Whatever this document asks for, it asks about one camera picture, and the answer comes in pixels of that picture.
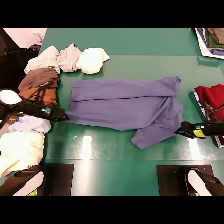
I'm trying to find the orange garment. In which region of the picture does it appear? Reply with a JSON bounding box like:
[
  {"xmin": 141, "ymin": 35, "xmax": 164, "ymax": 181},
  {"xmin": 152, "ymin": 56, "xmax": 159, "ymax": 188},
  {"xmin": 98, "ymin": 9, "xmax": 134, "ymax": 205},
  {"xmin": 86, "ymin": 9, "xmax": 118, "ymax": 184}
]
[{"xmin": 19, "ymin": 83, "xmax": 59, "ymax": 108}]

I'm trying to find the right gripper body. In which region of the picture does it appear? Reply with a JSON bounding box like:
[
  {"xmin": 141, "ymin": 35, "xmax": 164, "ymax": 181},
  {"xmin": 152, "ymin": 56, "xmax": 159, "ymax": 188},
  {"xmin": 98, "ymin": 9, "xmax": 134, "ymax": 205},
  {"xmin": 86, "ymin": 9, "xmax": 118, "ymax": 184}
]
[{"xmin": 174, "ymin": 120, "xmax": 196, "ymax": 139}]

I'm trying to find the pale pink garment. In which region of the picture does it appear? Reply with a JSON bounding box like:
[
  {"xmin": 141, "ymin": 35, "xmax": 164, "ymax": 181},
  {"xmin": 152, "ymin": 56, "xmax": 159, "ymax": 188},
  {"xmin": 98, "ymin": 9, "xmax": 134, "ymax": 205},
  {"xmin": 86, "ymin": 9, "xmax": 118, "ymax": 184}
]
[{"xmin": 56, "ymin": 42, "xmax": 84, "ymax": 74}]

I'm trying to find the cream garment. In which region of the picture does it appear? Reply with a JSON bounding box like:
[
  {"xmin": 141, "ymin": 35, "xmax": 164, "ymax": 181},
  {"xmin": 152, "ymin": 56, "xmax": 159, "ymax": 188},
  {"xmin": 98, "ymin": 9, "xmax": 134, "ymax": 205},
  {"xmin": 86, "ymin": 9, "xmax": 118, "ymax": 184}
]
[{"xmin": 24, "ymin": 45, "xmax": 61, "ymax": 75}]

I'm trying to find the brown garment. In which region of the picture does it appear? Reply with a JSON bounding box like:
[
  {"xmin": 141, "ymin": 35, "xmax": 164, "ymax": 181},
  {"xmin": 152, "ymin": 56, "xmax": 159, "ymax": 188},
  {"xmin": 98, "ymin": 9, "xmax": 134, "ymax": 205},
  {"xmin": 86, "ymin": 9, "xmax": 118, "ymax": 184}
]
[{"xmin": 17, "ymin": 67, "xmax": 61, "ymax": 94}]

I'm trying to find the purple shirt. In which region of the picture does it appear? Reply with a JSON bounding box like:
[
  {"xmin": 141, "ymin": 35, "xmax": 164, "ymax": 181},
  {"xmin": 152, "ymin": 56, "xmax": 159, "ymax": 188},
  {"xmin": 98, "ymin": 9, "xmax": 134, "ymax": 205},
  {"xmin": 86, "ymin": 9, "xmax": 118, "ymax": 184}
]
[{"xmin": 65, "ymin": 75, "xmax": 185, "ymax": 150}]

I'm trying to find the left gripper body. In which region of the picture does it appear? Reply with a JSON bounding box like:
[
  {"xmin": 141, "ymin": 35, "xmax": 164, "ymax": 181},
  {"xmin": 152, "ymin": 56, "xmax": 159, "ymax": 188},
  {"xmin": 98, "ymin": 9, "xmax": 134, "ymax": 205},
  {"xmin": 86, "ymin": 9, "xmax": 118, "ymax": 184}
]
[{"xmin": 49, "ymin": 107, "xmax": 70, "ymax": 123}]

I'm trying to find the lavender garment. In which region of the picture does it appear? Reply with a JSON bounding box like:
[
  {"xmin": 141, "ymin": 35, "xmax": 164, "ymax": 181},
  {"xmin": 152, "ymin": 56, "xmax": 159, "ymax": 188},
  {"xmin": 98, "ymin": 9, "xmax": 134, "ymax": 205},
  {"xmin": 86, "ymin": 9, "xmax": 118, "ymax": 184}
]
[{"xmin": 7, "ymin": 114, "xmax": 52, "ymax": 135}]

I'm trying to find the pale yellow garment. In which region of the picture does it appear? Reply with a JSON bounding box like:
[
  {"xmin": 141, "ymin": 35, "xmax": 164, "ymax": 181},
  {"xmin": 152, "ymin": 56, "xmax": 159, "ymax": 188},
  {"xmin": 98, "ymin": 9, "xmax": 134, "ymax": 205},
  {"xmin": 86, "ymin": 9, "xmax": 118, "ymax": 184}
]
[{"xmin": 0, "ymin": 131, "xmax": 46, "ymax": 178}]

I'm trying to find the olive green garment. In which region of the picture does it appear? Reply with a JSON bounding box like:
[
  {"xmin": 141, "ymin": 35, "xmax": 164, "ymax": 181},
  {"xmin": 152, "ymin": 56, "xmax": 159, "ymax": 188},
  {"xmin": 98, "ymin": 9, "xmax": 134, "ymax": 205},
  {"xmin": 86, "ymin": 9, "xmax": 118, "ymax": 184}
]
[{"xmin": 205, "ymin": 27, "xmax": 224, "ymax": 48}]

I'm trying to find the red garment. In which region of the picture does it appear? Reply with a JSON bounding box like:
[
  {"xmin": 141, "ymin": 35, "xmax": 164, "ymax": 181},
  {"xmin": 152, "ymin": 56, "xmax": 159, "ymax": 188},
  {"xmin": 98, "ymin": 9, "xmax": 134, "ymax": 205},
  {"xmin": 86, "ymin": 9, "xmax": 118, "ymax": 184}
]
[{"xmin": 194, "ymin": 83, "xmax": 224, "ymax": 122}]

